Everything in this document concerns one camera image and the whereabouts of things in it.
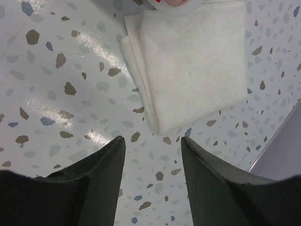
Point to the pink folded cloth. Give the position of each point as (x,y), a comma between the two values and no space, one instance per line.
(175,3)

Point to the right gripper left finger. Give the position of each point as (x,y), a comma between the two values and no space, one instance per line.
(83,194)

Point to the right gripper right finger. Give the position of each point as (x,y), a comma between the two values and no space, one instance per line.
(221,194)

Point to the white folded towel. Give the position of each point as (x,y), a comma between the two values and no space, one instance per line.
(187,68)

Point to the white plastic basket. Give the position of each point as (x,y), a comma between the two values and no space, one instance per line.
(182,10)

